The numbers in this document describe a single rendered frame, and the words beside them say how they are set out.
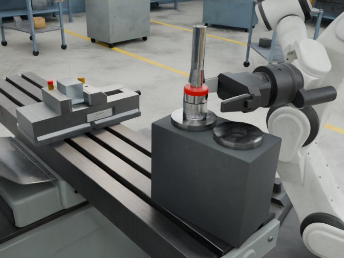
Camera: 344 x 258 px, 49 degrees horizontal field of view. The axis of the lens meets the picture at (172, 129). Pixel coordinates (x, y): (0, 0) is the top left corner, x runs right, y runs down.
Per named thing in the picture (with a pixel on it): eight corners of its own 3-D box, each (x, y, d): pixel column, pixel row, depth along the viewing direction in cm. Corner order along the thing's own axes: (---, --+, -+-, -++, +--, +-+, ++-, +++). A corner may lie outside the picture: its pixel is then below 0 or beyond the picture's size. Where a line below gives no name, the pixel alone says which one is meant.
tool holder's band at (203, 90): (197, 85, 74) (197, 80, 74) (213, 92, 71) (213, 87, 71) (178, 90, 72) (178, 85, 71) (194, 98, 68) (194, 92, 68)
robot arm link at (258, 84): (216, 61, 78) (261, 56, 84) (213, 104, 83) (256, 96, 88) (254, 80, 69) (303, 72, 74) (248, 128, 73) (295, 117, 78)
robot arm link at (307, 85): (274, 54, 80) (314, 49, 84) (255, 91, 87) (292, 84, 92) (306, 91, 74) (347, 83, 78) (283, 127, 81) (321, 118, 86)
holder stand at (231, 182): (185, 177, 90) (189, 99, 81) (269, 217, 78) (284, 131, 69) (150, 200, 82) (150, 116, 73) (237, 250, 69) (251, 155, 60)
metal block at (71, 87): (74, 95, 114) (72, 77, 112) (84, 102, 110) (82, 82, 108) (58, 99, 111) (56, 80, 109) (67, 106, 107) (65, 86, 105)
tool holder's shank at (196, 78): (197, 82, 73) (200, 23, 68) (208, 87, 71) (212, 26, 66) (184, 85, 71) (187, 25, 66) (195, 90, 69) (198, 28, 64)
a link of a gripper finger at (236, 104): (220, 98, 68) (248, 93, 71) (219, 114, 70) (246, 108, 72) (226, 101, 67) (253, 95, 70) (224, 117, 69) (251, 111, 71)
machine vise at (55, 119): (117, 101, 131) (116, 70, 126) (143, 115, 121) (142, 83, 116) (16, 127, 111) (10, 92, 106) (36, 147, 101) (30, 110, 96)
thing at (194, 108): (195, 109, 77) (197, 85, 74) (211, 117, 73) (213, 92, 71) (177, 114, 74) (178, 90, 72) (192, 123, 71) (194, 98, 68)
